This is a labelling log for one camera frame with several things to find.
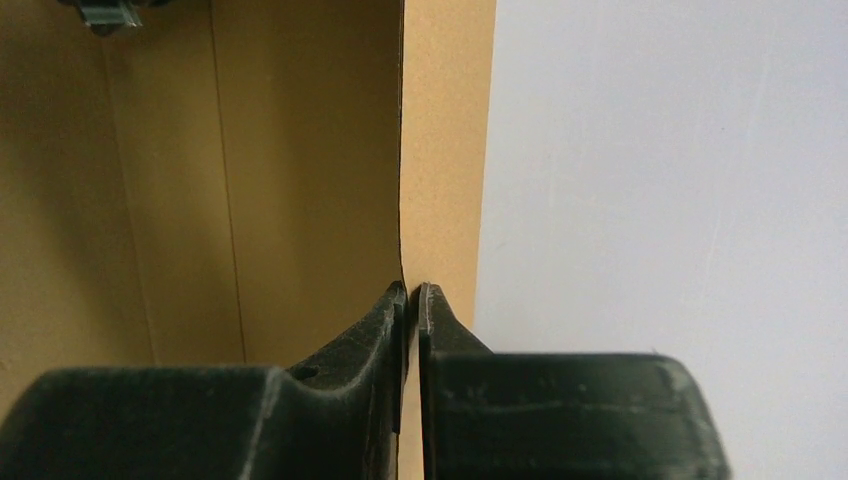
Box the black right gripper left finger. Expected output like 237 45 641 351
1 283 407 479

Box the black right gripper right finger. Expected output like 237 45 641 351
412 283 730 479

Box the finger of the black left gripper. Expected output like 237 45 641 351
58 0 166 37

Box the brown cardboard box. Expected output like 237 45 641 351
1 1 496 479

